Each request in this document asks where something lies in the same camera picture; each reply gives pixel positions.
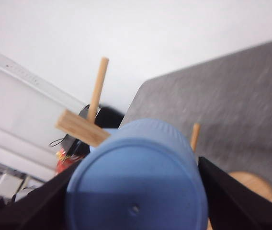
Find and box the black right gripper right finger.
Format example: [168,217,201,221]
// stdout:
[198,157,272,230]

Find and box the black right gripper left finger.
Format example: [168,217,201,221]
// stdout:
[0,160,81,230]

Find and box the blue ribbed cup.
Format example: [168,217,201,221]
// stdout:
[66,119,209,230]

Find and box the white background box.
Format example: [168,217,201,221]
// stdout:
[0,174,23,198]

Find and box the black and red background equipment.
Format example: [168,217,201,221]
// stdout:
[49,104,125,174]

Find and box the wooden cup tree stand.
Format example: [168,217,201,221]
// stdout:
[56,57,272,202]

